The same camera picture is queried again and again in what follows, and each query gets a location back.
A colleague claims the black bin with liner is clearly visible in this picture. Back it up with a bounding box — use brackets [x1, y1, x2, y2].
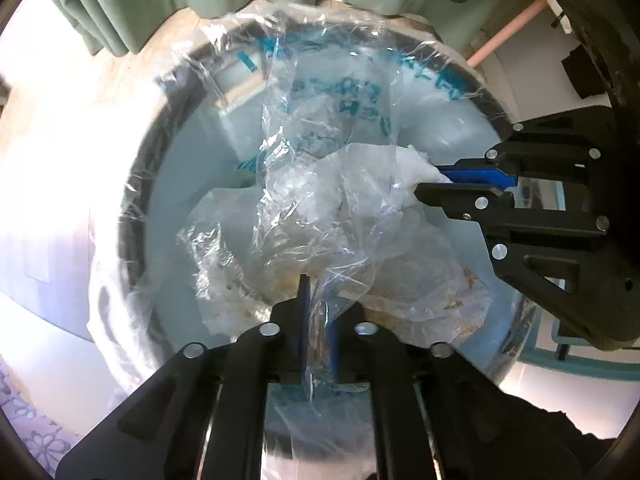
[87, 0, 518, 396]

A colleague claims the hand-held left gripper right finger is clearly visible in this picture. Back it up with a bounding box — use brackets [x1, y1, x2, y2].
[325, 304, 584, 480]

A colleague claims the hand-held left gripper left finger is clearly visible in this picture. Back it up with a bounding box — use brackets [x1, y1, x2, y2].
[55, 275, 312, 480]

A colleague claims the teal bordered mat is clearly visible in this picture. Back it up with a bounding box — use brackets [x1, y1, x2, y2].
[519, 305, 640, 376]

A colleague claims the white tissue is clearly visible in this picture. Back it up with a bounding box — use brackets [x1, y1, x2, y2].
[392, 144, 452, 207]

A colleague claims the green curtain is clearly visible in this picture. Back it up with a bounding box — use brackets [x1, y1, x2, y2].
[40, 0, 436, 58]

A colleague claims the clear plastic bag with scraps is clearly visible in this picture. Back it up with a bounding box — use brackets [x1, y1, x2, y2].
[180, 142, 493, 398]

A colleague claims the person's black clothing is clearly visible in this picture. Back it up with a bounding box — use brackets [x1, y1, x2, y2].
[497, 389, 628, 480]

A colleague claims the pink pole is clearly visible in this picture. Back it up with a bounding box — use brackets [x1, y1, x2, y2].
[466, 0, 547, 69]

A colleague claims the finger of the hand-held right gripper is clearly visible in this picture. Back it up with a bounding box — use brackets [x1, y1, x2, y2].
[436, 107, 614, 187]
[414, 185, 640, 352]

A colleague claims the round trash bin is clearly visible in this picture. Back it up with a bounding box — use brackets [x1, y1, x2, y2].
[117, 0, 538, 466]

